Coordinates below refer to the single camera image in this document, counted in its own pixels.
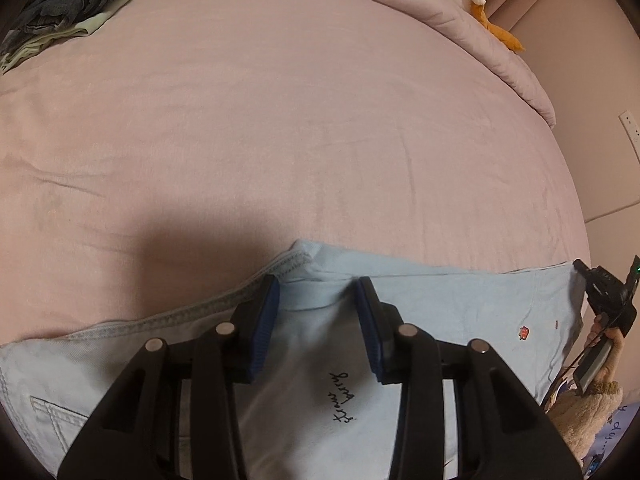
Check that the light blue strawberry pants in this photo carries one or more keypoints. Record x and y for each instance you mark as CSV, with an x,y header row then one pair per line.
x,y
316,410

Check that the white power strip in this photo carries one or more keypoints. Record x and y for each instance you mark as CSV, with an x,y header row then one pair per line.
x,y
631,127

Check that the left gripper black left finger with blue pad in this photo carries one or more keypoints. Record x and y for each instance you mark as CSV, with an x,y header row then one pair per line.
x,y
133,433

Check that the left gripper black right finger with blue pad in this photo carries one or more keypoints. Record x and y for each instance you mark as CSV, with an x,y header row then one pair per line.
x,y
502,431

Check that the pink bed sheet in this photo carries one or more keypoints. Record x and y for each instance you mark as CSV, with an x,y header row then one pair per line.
x,y
179,148

